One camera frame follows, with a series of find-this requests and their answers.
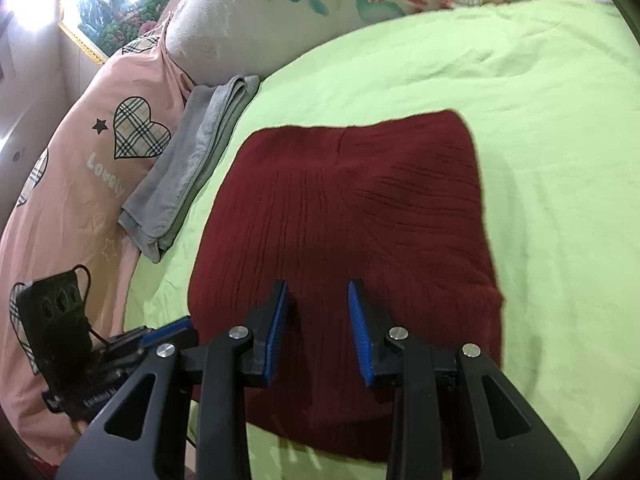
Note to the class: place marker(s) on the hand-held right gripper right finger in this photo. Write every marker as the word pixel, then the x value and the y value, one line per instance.
pixel 360 337

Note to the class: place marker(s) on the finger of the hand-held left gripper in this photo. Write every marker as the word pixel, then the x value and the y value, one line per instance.
pixel 167 332

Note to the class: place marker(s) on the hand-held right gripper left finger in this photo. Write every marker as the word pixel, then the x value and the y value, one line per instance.
pixel 276 340

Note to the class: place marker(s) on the maroon knit sweater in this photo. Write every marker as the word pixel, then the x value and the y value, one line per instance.
pixel 350 210

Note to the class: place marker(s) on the pink quilt with plaid hearts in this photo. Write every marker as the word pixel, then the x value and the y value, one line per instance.
pixel 70 200

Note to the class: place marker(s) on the grey folded towel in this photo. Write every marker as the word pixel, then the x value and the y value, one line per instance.
pixel 185 170

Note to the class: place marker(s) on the light green bed sheet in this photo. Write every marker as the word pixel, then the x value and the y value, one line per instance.
pixel 550 135

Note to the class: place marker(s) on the white floral pillow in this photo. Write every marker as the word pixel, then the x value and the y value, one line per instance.
pixel 260 20

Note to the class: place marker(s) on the framed landscape wall painting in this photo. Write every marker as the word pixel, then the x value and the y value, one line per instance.
pixel 130 5

